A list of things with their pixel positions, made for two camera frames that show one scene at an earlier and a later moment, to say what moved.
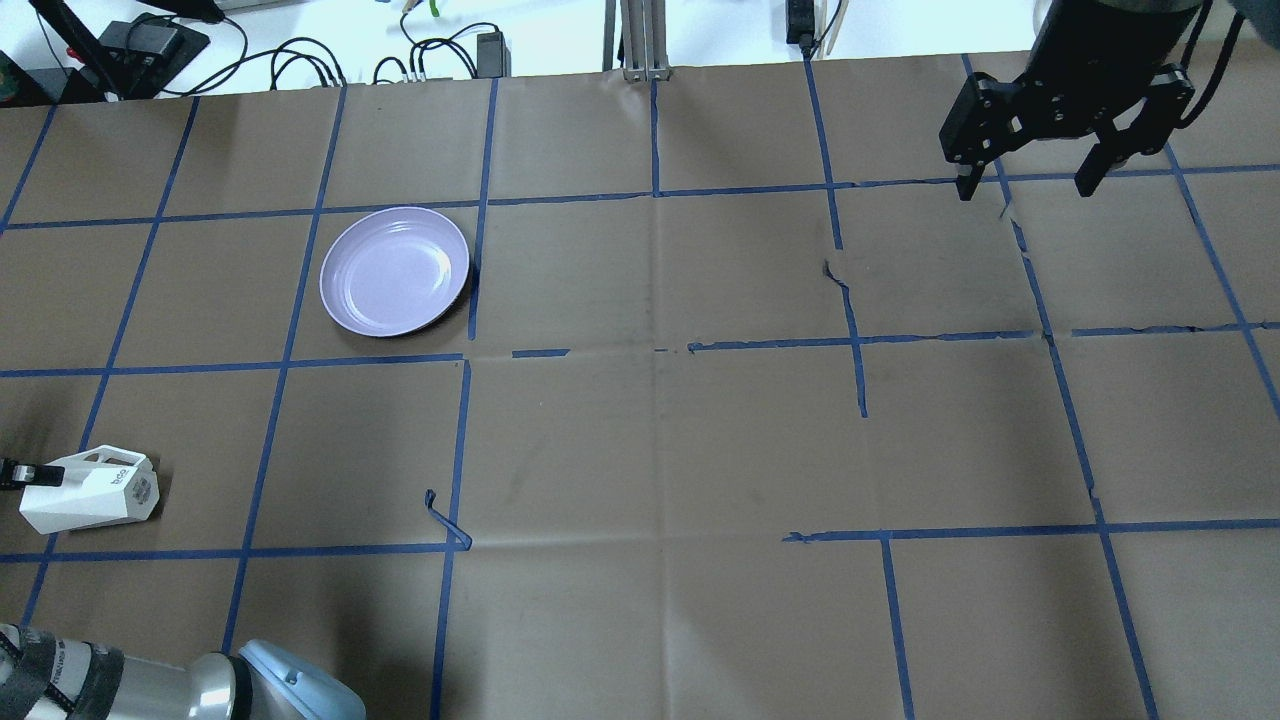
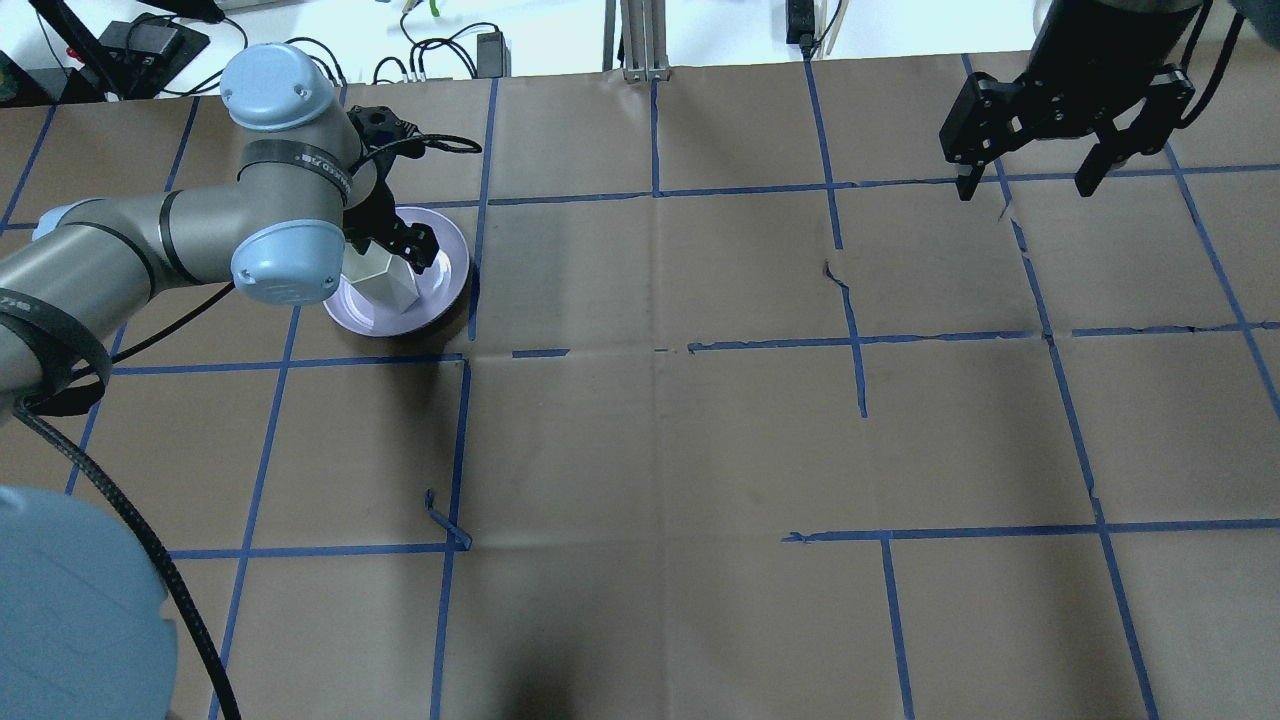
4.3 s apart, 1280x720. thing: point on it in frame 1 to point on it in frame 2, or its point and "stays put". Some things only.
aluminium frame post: x=645 y=46 stays put
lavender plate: x=392 y=271 stays put
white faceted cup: x=103 y=485 to x=387 y=277
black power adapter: x=494 y=58 stays put
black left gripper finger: x=15 y=476 to x=369 y=217
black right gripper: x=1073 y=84 stays put
